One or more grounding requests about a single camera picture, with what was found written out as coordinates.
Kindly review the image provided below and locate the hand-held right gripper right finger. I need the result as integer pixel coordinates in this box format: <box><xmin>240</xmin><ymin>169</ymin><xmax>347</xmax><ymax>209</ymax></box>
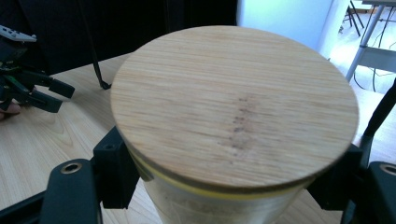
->
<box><xmin>305</xmin><ymin>142</ymin><xmax>364</xmax><ymax>212</ymax></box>

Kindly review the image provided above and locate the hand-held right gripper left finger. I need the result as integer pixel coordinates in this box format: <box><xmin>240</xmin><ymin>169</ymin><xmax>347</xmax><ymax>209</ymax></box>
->
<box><xmin>92</xmin><ymin>125</ymin><xmax>141</xmax><ymax>210</ymax></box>

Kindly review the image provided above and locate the wooden cylinder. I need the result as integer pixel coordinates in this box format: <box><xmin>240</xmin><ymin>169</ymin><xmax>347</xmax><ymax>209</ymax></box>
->
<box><xmin>109</xmin><ymin>24</ymin><xmax>360</xmax><ymax>224</ymax></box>

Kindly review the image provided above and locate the black curtain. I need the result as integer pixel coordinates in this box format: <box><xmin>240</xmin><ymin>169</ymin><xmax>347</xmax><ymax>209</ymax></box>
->
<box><xmin>0</xmin><ymin>0</ymin><xmax>239</xmax><ymax>77</ymax></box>

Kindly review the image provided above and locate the black chair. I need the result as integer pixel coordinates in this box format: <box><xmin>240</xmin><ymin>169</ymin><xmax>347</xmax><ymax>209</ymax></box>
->
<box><xmin>340</xmin><ymin>0</ymin><xmax>366</xmax><ymax>37</ymax></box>

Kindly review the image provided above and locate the white desk frame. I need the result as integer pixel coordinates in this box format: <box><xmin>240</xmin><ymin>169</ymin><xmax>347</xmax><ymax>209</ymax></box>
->
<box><xmin>345</xmin><ymin>0</ymin><xmax>396</xmax><ymax>84</ymax></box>

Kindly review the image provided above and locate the tangle of black desk cables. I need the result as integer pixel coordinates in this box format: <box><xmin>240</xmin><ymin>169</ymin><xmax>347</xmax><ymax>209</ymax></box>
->
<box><xmin>351</xmin><ymin>7</ymin><xmax>396</xmax><ymax>94</ymax></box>

